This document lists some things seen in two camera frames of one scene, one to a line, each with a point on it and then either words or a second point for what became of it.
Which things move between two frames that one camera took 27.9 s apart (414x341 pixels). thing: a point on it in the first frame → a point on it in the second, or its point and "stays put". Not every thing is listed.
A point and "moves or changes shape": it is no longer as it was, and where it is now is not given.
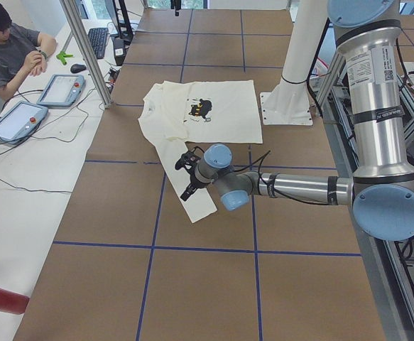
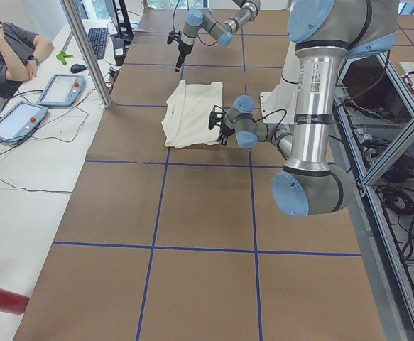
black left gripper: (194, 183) → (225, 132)
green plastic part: (62, 56) stays put
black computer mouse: (77, 67) stays put
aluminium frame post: (87, 55) stays put
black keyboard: (98, 38) stays put
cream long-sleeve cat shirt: (178, 116) moves or changes shape
